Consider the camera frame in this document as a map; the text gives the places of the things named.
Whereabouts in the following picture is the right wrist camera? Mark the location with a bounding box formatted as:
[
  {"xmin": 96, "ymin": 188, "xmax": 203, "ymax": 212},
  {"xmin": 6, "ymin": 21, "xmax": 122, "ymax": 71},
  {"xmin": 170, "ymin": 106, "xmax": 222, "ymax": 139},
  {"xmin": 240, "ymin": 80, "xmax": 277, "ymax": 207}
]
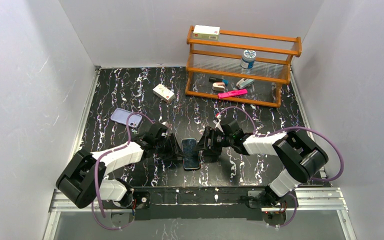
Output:
[{"xmin": 213, "ymin": 113, "xmax": 223, "ymax": 132}]

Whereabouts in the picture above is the white box on shelf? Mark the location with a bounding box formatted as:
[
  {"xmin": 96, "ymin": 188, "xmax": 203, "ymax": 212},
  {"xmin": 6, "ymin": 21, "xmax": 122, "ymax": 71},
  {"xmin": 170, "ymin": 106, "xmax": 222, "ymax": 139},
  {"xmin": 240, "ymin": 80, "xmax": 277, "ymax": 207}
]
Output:
[{"xmin": 192, "ymin": 25, "xmax": 220, "ymax": 41}]

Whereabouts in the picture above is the pink highlighter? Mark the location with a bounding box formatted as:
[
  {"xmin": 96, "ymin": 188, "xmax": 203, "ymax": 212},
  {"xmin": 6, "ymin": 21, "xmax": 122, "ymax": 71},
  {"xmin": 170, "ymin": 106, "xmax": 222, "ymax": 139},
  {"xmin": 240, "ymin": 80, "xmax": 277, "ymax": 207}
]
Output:
[{"xmin": 217, "ymin": 89, "xmax": 248, "ymax": 99}]

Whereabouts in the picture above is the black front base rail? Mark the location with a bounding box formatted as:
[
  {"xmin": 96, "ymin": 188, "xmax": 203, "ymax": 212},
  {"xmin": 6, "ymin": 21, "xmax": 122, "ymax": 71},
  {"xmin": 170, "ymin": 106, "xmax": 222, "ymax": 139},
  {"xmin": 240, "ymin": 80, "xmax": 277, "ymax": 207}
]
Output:
[{"xmin": 135, "ymin": 186, "xmax": 279, "ymax": 221}]

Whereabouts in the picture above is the beige small stapler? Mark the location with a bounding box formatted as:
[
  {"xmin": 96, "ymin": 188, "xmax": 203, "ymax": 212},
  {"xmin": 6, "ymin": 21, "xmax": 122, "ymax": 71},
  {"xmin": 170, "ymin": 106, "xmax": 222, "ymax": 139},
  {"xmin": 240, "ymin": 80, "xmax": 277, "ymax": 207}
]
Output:
[{"xmin": 212, "ymin": 82, "xmax": 226, "ymax": 92}]

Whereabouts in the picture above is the black teal marker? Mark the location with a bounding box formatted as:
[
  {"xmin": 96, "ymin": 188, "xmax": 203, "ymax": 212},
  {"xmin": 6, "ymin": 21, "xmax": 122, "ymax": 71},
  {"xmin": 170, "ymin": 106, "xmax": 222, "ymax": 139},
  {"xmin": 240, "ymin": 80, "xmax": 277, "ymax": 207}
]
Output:
[{"xmin": 208, "ymin": 76, "xmax": 229, "ymax": 86}]

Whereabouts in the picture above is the white teal stapler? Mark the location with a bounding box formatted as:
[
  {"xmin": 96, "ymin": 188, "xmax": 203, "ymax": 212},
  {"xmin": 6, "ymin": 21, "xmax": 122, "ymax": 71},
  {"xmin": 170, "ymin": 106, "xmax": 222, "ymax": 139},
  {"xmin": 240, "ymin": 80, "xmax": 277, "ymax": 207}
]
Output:
[{"xmin": 236, "ymin": 78, "xmax": 255, "ymax": 90}]

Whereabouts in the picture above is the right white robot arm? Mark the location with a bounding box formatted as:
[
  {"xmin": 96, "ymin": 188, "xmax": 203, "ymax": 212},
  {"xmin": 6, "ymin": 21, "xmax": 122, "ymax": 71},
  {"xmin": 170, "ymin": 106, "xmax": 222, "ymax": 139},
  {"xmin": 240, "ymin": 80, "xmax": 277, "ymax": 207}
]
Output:
[{"xmin": 194, "ymin": 118, "xmax": 329, "ymax": 205}]

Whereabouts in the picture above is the white red small box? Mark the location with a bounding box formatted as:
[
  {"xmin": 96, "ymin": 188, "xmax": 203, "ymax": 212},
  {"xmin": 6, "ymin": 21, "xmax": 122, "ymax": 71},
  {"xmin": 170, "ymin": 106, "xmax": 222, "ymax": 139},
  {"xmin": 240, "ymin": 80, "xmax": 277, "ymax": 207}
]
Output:
[{"xmin": 152, "ymin": 84, "xmax": 175, "ymax": 103}]

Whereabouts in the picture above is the white smartphone dark screen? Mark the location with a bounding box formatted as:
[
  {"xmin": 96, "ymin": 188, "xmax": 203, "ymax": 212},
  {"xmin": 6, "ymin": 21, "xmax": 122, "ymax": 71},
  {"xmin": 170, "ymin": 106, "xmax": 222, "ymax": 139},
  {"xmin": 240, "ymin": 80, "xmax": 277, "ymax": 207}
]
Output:
[{"xmin": 182, "ymin": 139, "xmax": 201, "ymax": 170}]

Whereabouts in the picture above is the blue white round jar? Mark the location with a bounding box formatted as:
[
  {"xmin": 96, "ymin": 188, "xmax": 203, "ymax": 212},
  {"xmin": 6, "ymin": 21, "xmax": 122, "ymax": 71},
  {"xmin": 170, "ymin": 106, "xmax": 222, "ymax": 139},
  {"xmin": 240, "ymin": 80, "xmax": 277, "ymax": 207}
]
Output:
[{"xmin": 240, "ymin": 49, "xmax": 257, "ymax": 69}]

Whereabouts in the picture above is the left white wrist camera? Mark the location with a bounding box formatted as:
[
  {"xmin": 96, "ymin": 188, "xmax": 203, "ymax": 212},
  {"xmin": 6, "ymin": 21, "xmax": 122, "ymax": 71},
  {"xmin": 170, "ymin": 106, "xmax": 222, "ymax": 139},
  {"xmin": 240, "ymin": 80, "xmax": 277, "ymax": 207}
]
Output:
[{"xmin": 162, "ymin": 121, "xmax": 171, "ymax": 128}]

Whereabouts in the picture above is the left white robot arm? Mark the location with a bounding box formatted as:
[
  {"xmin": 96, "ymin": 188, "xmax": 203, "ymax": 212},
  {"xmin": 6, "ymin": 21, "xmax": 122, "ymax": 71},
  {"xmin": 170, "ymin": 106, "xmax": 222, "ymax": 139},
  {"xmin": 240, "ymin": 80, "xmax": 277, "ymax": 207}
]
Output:
[{"xmin": 55, "ymin": 122, "xmax": 184, "ymax": 209}]

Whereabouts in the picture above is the orange wooden shelf rack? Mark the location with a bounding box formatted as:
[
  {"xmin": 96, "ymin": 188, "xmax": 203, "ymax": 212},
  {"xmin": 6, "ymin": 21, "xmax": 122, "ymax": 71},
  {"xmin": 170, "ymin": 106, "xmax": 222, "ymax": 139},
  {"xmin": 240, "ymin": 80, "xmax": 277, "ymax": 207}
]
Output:
[{"xmin": 185, "ymin": 25, "xmax": 303, "ymax": 108}]

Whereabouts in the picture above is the black phone case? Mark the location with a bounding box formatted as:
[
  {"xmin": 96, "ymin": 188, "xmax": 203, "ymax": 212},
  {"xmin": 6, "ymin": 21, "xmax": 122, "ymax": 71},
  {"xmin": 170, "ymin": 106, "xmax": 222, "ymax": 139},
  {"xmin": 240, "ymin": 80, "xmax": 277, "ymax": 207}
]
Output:
[{"xmin": 180, "ymin": 138, "xmax": 202, "ymax": 172}]

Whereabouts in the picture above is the lavender smartphone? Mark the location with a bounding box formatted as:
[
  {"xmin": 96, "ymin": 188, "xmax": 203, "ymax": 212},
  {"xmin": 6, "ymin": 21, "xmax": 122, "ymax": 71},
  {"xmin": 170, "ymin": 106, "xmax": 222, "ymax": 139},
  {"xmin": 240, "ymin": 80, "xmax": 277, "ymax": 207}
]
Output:
[{"xmin": 110, "ymin": 108, "xmax": 143, "ymax": 128}]

